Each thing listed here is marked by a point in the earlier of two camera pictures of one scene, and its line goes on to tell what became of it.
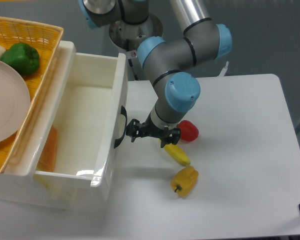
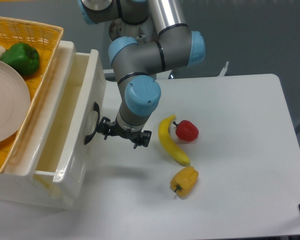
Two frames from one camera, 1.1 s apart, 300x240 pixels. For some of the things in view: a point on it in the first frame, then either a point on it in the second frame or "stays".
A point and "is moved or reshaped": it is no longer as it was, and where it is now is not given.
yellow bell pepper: (184, 180) stays
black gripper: (134, 129) to (108, 128)
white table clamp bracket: (224, 70) stays
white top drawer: (86, 136) is moved or reshaped
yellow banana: (176, 152) stays
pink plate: (10, 101) stays
